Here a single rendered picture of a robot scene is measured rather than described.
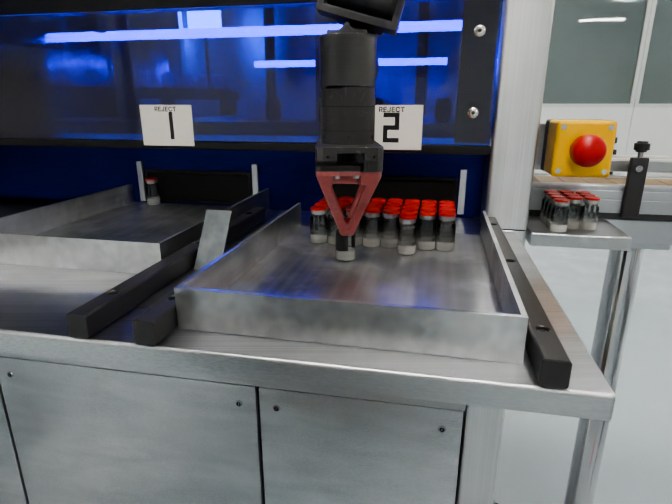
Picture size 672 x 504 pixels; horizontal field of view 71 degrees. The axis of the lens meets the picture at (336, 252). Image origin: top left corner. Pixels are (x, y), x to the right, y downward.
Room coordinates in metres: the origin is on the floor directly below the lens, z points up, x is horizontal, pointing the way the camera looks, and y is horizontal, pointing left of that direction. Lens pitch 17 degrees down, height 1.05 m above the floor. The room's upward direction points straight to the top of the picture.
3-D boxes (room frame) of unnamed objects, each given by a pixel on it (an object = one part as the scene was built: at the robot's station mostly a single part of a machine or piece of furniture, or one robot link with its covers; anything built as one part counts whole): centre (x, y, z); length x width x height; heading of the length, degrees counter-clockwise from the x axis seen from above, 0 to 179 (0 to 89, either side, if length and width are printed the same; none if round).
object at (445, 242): (0.57, -0.06, 0.90); 0.18 x 0.02 x 0.05; 78
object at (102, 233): (0.66, 0.27, 0.90); 0.34 x 0.26 x 0.04; 169
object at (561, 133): (0.66, -0.33, 1.00); 0.08 x 0.07 x 0.07; 169
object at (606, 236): (0.70, -0.35, 0.87); 0.14 x 0.13 x 0.02; 169
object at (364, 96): (0.52, -0.01, 1.03); 0.10 x 0.07 x 0.07; 2
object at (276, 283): (0.48, -0.04, 0.90); 0.34 x 0.26 x 0.04; 168
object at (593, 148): (0.61, -0.32, 0.99); 0.04 x 0.04 x 0.04; 79
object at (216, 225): (0.45, 0.14, 0.91); 0.14 x 0.03 x 0.06; 168
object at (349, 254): (0.52, -0.01, 0.90); 0.02 x 0.02 x 0.04
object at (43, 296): (0.56, 0.12, 0.87); 0.70 x 0.48 x 0.02; 79
